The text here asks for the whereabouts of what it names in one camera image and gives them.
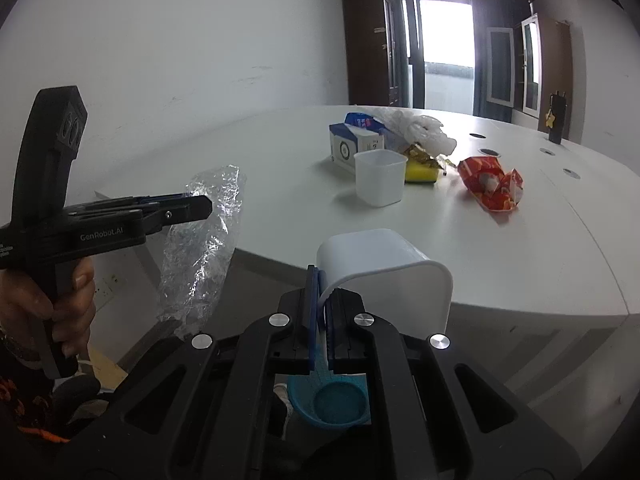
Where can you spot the large white plastic cup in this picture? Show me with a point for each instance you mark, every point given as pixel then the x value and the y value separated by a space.
pixel 394 279

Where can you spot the small white plastic cup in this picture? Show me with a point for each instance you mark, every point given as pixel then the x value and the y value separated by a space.
pixel 380 177

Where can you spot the dark brown wardrobe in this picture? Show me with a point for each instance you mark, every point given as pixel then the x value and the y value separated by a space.
pixel 370 52

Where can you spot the clear crinkled plastic wrapper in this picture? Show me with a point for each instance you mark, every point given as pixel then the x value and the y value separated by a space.
pixel 197 255

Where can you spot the white plastic bag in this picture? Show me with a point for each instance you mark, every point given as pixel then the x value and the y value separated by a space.
pixel 404 127

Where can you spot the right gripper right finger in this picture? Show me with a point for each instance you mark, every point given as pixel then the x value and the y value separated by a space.
pixel 435 412

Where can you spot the yellow green sponge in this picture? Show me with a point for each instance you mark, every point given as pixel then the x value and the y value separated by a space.
pixel 421 172

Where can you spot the white blue cardboard box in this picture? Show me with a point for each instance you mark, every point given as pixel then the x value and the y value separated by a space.
pixel 347 140

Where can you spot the blue snack bag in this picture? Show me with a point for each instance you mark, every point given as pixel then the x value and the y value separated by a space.
pixel 366 122

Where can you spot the brown cabinet glass door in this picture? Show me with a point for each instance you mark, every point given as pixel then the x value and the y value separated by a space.
pixel 546 68

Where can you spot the red chips bag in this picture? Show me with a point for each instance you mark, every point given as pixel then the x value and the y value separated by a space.
pixel 495 189

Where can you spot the person's left hand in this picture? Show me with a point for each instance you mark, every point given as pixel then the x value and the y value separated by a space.
pixel 23 301

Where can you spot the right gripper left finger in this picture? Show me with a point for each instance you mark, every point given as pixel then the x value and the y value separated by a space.
pixel 212 413

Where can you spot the blue mesh trash basket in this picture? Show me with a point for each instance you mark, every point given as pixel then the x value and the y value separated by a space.
pixel 330 401

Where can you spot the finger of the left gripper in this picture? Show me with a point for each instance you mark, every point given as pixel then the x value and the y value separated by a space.
pixel 129 201
pixel 156 216

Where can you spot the gold foil wrapper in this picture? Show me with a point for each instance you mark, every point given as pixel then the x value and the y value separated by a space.
pixel 416 153

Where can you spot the cardboard box on floor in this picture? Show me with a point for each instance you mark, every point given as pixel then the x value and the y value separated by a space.
pixel 108 373

